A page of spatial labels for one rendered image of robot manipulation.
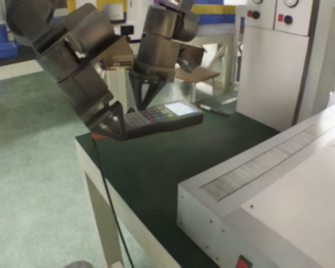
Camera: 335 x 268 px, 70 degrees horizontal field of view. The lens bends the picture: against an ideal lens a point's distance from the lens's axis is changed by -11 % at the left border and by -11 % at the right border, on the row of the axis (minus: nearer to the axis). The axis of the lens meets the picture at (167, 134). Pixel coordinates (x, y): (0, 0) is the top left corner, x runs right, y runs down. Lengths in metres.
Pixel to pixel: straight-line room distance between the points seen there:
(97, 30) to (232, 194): 0.32
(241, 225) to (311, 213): 0.11
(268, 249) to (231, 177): 0.15
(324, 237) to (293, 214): 0.05
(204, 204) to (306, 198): 0.16
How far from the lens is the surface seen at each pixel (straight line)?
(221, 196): 0.40
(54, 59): 0.42
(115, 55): 0.45
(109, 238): 1.05
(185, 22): 0.54
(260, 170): 0.47
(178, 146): 0.71
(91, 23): 0.43
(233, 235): 0.36
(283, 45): 0.79
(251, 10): 0.85
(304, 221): 0.40
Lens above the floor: 1.12
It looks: 29 degrees down
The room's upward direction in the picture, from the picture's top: straight up
